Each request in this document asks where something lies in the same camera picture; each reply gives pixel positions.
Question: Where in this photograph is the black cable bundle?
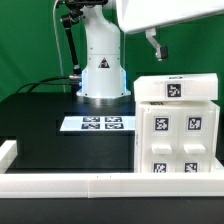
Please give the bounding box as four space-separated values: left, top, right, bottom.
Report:
15 75 83 94

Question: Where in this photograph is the flat white tag board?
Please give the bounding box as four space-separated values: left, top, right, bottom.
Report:
60 116 135 132

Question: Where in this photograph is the white cabinet body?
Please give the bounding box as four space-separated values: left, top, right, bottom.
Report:
134 101 220 173

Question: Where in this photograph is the small white tagged box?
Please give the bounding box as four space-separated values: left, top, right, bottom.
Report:
134 73 218 101

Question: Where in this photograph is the white hanging cable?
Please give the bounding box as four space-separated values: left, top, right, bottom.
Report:
52 0 67 94

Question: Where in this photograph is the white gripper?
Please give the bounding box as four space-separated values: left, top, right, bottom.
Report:
116 0 224 61

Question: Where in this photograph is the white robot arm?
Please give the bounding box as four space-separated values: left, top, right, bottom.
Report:
77 0 224 104

